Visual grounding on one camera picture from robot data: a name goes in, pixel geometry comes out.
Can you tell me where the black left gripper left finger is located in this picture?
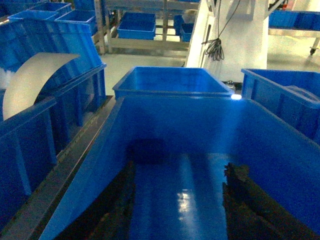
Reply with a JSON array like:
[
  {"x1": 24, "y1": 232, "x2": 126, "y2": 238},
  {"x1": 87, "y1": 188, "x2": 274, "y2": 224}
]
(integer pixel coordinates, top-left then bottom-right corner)
[{"x1": 55, "y1": 161, "x2": 136, "y2": 240}]

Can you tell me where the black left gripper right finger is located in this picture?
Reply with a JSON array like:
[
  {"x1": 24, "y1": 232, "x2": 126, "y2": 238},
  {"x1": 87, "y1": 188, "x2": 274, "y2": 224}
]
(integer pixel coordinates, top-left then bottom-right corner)
[{"x1": 222, "y1": 162, "x2": 318, "y2": 240}]

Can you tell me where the blue bin far shelf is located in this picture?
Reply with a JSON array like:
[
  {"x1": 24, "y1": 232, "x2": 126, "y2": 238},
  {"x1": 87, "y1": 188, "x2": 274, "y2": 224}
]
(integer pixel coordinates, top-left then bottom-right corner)
[{"x1": 117, "y1": 12, "x2": 156, "y2": 40}]

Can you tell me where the blue bin lower centre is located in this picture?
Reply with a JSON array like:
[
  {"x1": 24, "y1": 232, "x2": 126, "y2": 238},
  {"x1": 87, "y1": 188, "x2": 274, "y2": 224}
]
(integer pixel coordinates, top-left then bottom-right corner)
[{"x1": 40, "y1": 96, "x2": 320, "y2": 240}]

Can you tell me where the blue bin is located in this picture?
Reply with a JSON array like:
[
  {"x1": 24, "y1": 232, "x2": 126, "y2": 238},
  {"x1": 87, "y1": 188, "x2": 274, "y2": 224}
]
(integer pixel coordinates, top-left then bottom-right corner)
[
  {"x1": 241, "y1": 69, "x2": 320, "y2": 144},
  {"x1": 40, "y1": 96, "x2": 320, "y2": 240},
  {"x1": 0, "y1": 97, "x2": 57, "y2": 228},
  {"x1": 112, "y1": 66, "x2": 234, "y2": 99}
]

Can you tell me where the blue bin upper left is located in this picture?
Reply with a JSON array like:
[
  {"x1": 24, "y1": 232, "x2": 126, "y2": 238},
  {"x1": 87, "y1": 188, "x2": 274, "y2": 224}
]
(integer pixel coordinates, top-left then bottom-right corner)
[{"x1": 0, "y1": 97, "x2": 57, "y2": 228}]

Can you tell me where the blue bin upper right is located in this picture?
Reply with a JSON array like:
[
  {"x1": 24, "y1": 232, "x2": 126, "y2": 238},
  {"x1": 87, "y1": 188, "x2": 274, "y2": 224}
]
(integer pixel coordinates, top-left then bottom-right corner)
[{"x1": 241, "y1": 69, "x2": 320, "y2": 144}]

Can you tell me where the blue bin behind centre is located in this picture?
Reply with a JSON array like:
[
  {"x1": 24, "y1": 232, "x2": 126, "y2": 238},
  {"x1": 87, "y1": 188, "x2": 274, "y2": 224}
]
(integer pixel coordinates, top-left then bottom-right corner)
[{"x1": 112, "y1": 66, "x2": 234, "y2": 99}]

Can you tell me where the curved grey sheet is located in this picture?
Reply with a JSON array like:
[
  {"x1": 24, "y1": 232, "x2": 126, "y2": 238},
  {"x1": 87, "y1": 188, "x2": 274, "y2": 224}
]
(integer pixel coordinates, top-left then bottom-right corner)
[{"x1": 2, "y1": 52, "x2": 80, "y2": 120}]

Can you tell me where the white robot column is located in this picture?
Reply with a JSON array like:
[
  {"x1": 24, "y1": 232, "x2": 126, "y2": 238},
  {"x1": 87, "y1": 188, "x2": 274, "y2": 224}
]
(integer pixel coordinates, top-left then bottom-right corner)
[{"x1": 185, "y1": 0, "x2": 269, "y2": 83}]

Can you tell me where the black coiled cable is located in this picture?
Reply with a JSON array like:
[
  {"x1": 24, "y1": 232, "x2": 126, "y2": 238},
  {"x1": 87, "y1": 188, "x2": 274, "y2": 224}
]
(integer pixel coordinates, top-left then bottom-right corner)
[{"x1": 201, "y1": 0, "x2": 242, "y2": 62}]

